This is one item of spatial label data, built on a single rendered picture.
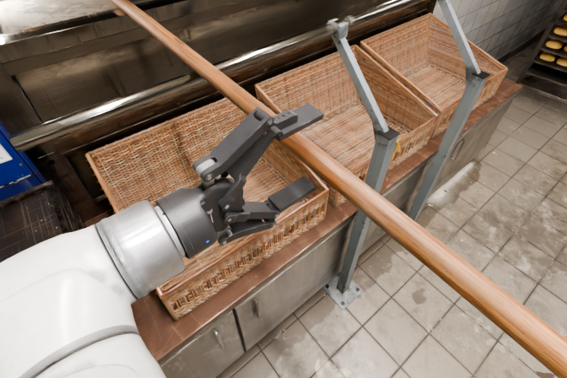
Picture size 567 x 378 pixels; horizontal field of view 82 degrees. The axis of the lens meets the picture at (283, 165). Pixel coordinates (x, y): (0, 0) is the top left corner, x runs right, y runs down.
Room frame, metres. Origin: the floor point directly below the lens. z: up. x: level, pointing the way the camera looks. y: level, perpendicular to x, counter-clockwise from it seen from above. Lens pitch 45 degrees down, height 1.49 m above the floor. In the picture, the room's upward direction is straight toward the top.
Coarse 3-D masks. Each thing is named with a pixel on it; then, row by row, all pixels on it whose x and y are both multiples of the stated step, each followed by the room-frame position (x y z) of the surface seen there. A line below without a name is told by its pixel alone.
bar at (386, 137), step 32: (416, 0) 1.02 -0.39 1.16; (448, 0) 1.11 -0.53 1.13; (320, 32) 0.78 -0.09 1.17; (224, 64) 0.61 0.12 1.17; (352, 64) 0.77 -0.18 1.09; (128, 96) 0.49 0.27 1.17; (160, 96) 0.52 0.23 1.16; (32, 128) 0.40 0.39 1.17; (64, 128) 0.41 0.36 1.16; (384, 128) 0.67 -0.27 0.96; (448, 128) 0.96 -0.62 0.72; (384, 160) 0.64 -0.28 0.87; (352, 256) 0.64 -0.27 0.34; (352, 288) 0.66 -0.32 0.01
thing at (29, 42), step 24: (168, 0) 0.96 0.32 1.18; (192, 0) 0.98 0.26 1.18; (216, 0) 1.02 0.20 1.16; (240, 0) 1.08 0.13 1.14; (48, 24) 0.79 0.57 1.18; (72, 24) 0.79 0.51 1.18; (96, 24) 0.81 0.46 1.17; (120, 24) 0.84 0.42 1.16; (0, 48) 0.68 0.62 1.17; (24, 48) 0.71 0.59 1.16; (48, 48) 0.73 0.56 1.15
